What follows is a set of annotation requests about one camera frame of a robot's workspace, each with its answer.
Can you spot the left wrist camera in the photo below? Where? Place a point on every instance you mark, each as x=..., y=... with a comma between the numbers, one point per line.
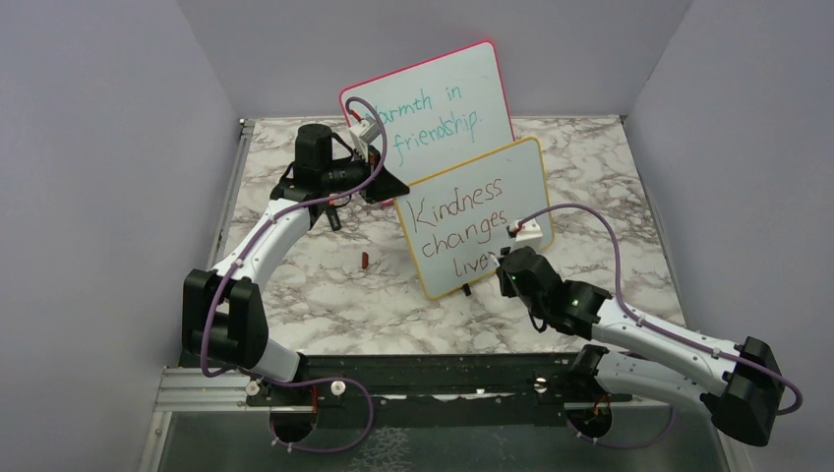
x=363, y=133

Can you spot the black orange highlighter marker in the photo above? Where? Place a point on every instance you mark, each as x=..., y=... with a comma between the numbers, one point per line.
x=333, y=218

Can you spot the pink framed whiteboard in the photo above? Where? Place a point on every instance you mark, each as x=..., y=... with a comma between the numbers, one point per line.
x=440, y=111

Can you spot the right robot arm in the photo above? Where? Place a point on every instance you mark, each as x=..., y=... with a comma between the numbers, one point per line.
x=638, y=354

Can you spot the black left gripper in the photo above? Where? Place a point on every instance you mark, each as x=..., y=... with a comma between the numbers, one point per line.
x=385, y=185

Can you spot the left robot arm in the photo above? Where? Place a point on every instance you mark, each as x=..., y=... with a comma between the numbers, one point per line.
x=224, y=320

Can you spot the aluminium table edge rail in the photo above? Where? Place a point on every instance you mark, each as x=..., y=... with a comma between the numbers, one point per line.
x=218, y=228

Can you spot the yellow framed whiteboard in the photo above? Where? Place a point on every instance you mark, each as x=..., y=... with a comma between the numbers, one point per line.
x=455, y=221

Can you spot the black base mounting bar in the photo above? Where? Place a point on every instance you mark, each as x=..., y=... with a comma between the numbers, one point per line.
x=411, y=391

